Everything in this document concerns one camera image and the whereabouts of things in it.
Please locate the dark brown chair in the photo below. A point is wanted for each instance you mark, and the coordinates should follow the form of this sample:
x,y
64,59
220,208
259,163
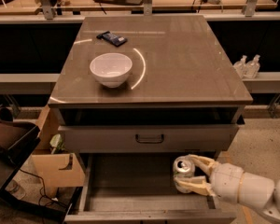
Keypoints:
x,y
17,141

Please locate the closed grey drawer with handle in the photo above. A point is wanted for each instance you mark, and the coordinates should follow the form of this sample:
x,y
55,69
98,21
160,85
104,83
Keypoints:
x,y
148,139

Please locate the clear sanitizer bottle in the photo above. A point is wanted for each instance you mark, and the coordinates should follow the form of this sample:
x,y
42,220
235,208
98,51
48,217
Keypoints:
x,y
239,66
252,67

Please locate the brown cardboard box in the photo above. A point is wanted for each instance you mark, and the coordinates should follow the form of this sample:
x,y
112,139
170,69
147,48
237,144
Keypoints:
x,y
61,170

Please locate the clear sanitizer bottle left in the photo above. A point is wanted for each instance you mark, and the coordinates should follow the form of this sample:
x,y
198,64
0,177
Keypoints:
x,y
239,66

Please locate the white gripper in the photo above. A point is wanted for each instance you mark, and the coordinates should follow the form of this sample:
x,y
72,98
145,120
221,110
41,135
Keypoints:
x,y
228,179

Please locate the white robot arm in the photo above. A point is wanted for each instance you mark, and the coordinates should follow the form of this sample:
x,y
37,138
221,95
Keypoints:
x,y
258,193

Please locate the clear sanitizer bottle right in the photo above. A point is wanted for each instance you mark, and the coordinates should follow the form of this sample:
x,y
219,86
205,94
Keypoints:
x,y
252,67

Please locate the white ceramic bowl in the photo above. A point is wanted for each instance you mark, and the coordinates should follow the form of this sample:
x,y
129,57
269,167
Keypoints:
x,y
111,69

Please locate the open grey middle drawer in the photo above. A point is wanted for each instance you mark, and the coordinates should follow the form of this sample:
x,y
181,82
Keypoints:
x,y
138,188

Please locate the grey metal drawer cabinet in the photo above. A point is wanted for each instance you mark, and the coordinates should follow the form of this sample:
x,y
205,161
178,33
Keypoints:
x,y
181,75

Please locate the dark blue snack bar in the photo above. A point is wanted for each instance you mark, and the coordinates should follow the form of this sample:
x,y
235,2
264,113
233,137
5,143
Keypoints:
x,y
109,37

